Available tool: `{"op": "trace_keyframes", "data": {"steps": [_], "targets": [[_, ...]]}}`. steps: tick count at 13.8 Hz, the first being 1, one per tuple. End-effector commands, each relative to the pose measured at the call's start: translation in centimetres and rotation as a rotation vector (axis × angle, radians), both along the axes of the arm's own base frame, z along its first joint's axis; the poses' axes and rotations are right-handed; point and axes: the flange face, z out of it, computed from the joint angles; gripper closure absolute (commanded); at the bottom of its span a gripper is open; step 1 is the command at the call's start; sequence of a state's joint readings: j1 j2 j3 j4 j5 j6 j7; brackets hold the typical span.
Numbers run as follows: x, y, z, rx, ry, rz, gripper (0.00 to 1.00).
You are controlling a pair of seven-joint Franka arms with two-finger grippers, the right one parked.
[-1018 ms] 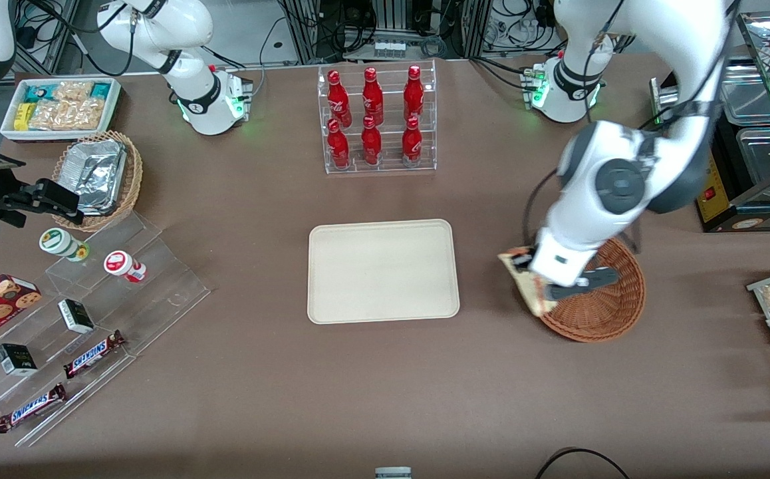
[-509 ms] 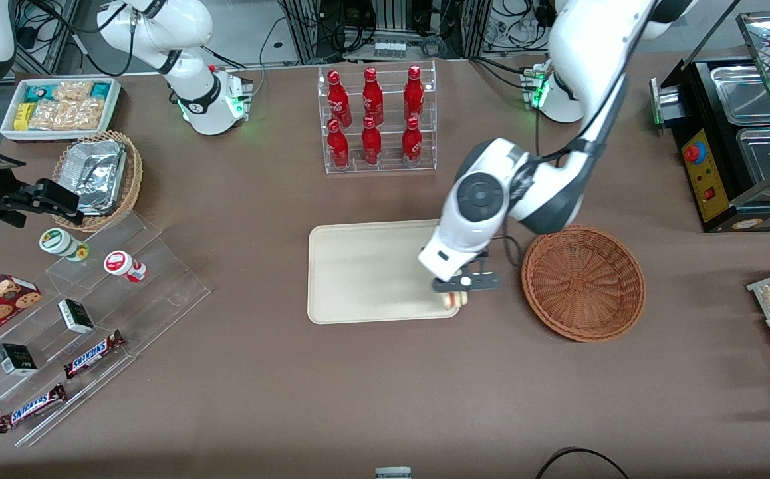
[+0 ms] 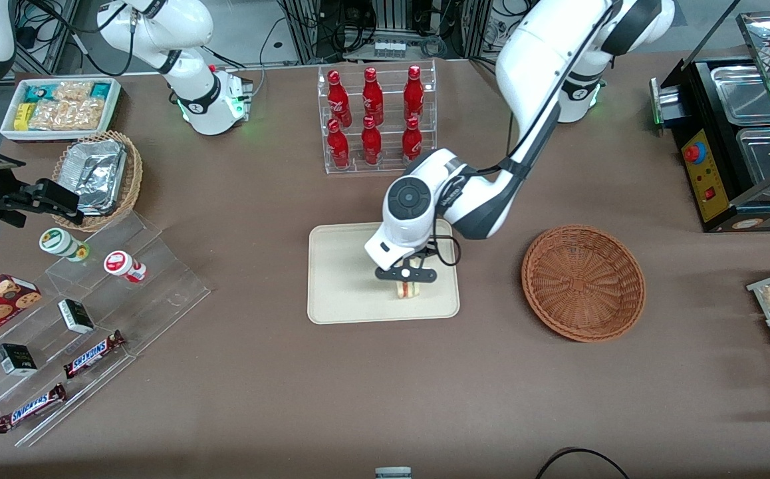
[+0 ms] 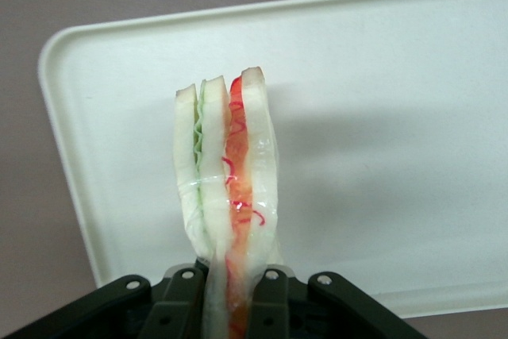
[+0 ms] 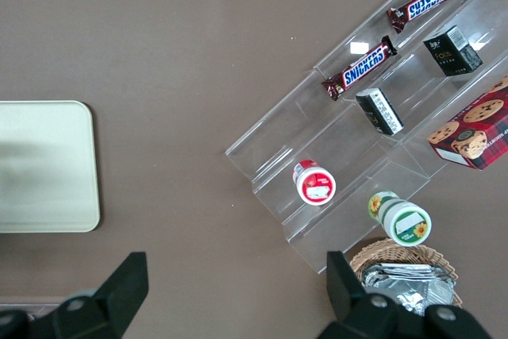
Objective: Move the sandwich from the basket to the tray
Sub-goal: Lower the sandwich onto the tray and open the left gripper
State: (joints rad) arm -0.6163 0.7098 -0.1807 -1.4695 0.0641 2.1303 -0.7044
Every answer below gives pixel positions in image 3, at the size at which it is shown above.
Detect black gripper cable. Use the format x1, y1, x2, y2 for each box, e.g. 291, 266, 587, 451
433, 234, 461, 267

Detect stacked aluminium foil containers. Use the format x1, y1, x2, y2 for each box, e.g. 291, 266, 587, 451
61, 138, 127, 217

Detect metal equipment rack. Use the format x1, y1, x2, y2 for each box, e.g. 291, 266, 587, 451
279, 0, 492, 64

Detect black looped cable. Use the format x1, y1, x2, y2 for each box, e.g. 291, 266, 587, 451
535, 447, 630, 479

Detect clear bag of crackers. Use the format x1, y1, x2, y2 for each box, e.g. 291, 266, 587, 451
66, 98, 108, 130
29, 100, 70, 130
53, 81, 93, 102

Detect black food warmer appliance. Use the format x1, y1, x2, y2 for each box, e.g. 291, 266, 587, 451
650, 10, 770, 234

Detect red cola bottle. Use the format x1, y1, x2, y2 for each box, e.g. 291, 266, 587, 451
362, 67, 384, 127
402, 116, 424, 162
327, 70, 352, 128
403, 65, 425, 124
327, 118, 351, 169
361, 116, 383, 166

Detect cream plastic serving tray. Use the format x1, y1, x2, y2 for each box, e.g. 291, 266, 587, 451
307, 220, 461, 325

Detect green lidded sunflower cup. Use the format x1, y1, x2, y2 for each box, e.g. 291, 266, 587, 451
39, 228, 90, 262

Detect triangle sandwich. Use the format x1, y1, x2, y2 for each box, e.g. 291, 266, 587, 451
395, 258, 421, 299

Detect clear acrylic bottle rack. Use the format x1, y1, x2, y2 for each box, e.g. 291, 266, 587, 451
317, 60, 438, 176

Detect clear acrylic stepped shelf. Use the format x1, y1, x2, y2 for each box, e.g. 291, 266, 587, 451
0, 212, 211, 448

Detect brown wicker basket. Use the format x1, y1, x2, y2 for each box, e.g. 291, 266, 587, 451
521, 225, 646, 344

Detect light wicker basket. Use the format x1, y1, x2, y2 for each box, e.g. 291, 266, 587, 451
51, 130, 144, 233

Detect white rectangular snack bin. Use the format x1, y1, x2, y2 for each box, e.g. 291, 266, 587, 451
0, 77, 122, 143

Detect small black carton box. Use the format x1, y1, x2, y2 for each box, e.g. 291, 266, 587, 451
0, 343, 38, 377
58, 299, 95, 335

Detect Snickers chocolate bar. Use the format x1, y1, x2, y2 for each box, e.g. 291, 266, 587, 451
0, 383, 67, 434
63, 330, 126, 380

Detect red lidded yogurt cup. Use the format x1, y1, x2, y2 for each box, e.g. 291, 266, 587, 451
104, 250, 147, 283

